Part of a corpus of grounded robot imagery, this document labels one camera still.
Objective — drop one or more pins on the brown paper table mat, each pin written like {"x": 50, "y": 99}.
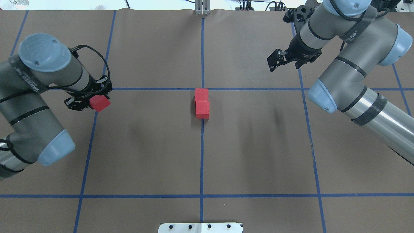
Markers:
{"x": 267, "y": 156}

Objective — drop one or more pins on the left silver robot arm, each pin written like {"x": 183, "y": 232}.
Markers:
{"x": 41, "y": 64}

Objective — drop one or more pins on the aluminium frame post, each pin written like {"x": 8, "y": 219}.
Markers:
{"x": 202, "y": 7}

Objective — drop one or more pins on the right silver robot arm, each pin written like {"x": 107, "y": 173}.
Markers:
{"x": 371, "y": 39}

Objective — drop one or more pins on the white camera stand column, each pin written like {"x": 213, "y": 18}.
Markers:
{"x": 213, "y": 227}

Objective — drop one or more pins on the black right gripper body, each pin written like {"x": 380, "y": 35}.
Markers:
{"x": 298, "y": 48}

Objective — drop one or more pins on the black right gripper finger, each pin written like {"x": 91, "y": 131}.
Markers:
{"x": 275, "y": 60}

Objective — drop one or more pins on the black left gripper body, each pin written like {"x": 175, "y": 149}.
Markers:
{"x": 94, "y": 90}

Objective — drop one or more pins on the clear tape roll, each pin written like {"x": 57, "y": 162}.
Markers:
{"x": 20, "y": 4}

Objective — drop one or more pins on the red cube block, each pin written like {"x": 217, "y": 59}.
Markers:
{"x": 202, "y": 109}
{"x": 99, "y": 102}
{"x": 201, "y": 94}

